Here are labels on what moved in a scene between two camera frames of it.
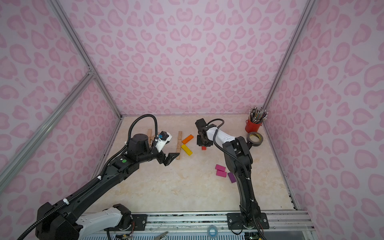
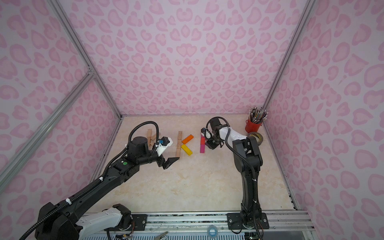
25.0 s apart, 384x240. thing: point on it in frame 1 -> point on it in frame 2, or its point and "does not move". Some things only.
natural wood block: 149,134 does not move
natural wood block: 179,144 does not move
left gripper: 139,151 does not move
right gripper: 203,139 -> 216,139
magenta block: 220,167 -> 202,148
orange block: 188,139 does not move
